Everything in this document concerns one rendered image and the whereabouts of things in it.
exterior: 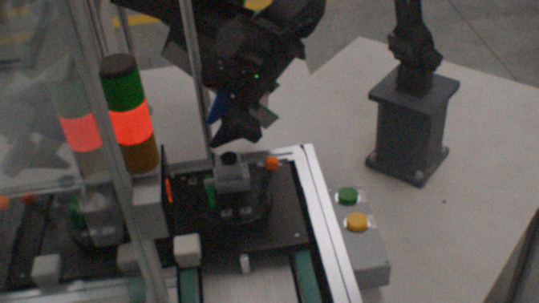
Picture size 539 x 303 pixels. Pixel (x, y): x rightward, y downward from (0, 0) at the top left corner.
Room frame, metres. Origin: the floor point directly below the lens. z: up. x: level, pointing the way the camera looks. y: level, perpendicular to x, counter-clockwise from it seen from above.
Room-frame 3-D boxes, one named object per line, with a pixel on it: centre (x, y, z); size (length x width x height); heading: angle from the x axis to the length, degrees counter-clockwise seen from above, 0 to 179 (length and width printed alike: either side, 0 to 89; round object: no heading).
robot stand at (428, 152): (1.02, -0.34, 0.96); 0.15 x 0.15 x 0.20; 48
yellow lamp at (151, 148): (0.62, 0.16, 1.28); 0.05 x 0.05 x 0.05
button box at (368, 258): (0.74, -0.16, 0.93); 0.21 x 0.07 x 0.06; 4
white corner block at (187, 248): (0.71, 0.15, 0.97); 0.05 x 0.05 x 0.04; 4
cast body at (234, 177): (0.81, 0.07, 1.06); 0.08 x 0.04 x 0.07; 94
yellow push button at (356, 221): (0.74, -0.16, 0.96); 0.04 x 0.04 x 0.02
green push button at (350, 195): (0.81, -0.16, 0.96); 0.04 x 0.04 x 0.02
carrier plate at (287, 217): (0.81, 0.06, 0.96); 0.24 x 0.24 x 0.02; 4
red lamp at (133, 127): (0.62, 0.16, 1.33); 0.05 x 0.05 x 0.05
